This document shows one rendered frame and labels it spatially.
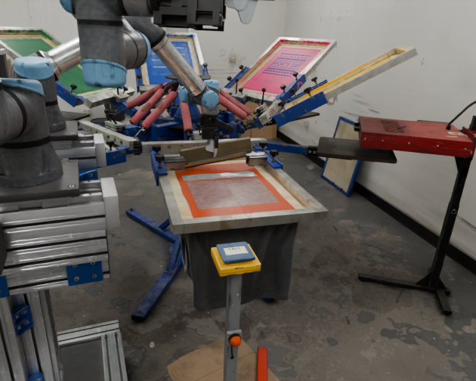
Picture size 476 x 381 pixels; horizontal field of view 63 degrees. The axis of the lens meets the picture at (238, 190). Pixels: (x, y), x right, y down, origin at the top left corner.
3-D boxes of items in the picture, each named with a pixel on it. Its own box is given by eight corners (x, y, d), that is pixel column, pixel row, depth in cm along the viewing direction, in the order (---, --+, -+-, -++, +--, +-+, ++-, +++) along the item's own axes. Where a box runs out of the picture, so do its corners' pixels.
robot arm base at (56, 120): (16, 134, 128) (10, 103, 124) (21, 124, 141) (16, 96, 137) (66, 132, 133) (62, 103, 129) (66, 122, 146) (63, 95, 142)
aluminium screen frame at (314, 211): (327, 219, 149) (329, 210, 147) (172, 234, 133) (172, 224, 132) (260, 157, 218) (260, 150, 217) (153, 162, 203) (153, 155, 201)
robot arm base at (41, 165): (-14, 190, 85) (-24, 147, 82) (-2, 168, 98) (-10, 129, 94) (62, 184, 90) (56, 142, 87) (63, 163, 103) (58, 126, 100)
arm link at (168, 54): (146, -2, 136) (226, 97, 167) (136, -1, 145) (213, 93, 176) (125, 21, 135) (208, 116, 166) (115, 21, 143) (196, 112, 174)
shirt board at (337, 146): (387, 155, 262) (390, 143, 259) (394, 175, 226) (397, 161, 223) (198, 135, 290) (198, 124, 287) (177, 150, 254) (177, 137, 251)
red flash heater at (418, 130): (454, 140, 252) (459, 122, 247) (475, 162, 211) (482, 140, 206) (356, 131, 265) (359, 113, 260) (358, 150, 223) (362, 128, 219)
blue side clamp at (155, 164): (168, 185, 177) (167, 171, 175) (156, 186, 176) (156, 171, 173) (161, 164, 204) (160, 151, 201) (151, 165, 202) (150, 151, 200)
